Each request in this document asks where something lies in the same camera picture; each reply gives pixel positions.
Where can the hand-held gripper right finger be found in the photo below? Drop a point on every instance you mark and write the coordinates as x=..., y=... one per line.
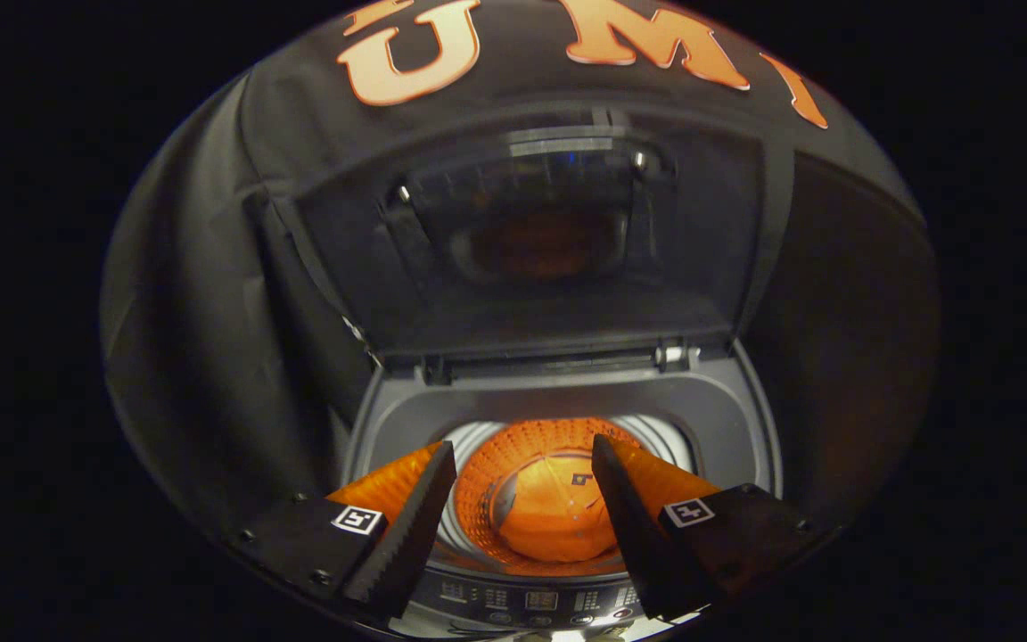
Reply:
x=629, y=535

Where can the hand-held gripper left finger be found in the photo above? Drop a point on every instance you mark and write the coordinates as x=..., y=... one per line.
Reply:
x=406, y=544

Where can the yellow polo shirt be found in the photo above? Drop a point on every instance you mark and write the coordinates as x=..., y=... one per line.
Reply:
x=549, y=508

